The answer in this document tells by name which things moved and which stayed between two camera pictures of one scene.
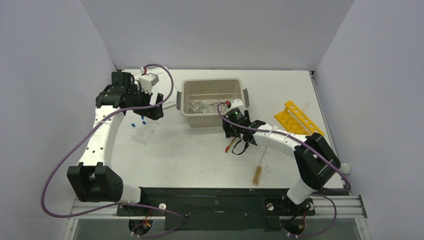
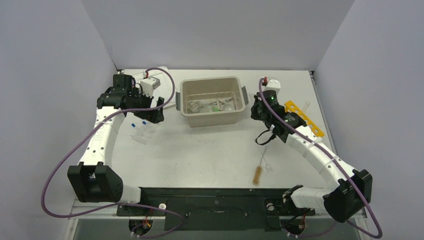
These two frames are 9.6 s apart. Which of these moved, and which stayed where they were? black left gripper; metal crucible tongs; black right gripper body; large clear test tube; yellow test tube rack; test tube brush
Moved: metal crucible tongs; black right gripper body
Stayed: yellow test tube rack; black left gripper; test tube brush; large clear test tube
